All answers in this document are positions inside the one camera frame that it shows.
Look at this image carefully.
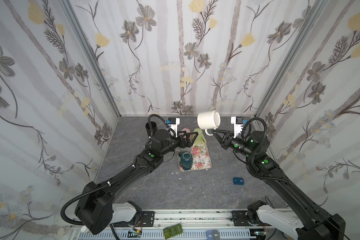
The white mug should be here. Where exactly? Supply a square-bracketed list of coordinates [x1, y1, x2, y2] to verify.
[197, 110, 221, 136]

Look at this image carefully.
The black mug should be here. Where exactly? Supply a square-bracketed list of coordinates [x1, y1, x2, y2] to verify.
[145, 122, 158, 138]

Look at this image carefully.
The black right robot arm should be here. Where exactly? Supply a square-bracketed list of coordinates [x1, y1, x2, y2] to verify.
[205, 113, 347, 240]

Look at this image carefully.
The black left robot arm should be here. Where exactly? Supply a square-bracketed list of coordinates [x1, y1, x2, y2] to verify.
[60, 115, 199, 235]

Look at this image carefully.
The pink mug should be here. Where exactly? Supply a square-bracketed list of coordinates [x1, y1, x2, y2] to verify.
[181, 128, 191, 134]

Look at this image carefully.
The light green mug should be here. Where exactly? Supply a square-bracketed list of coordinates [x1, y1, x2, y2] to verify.
[194, 128, 207, 146]

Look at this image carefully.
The dark green mug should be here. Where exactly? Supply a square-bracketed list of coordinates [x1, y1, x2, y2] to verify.
[179, 152, 193, 171]

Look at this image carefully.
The floral serving tray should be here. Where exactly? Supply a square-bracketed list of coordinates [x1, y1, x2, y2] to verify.
[175, 144, 212, 172]

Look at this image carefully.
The small blue block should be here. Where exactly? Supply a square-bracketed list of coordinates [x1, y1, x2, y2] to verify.
[233, 177, 245, 186]

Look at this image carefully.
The green circuit board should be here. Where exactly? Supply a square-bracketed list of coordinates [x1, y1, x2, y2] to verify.
[163, 224, 184, 240]

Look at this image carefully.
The blue grey connector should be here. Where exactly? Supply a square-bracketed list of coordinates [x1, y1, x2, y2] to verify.
[206, 230, 220, 240]

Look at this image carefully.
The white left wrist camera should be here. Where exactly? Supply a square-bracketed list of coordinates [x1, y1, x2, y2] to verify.
[167, 117, 180, 138]

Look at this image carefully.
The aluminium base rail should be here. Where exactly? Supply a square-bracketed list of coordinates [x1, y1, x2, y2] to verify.
[64, 203, 297, 240]

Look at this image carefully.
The black corrugated cable conduit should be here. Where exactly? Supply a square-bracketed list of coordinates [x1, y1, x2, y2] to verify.
[59, 176, 124, 226]

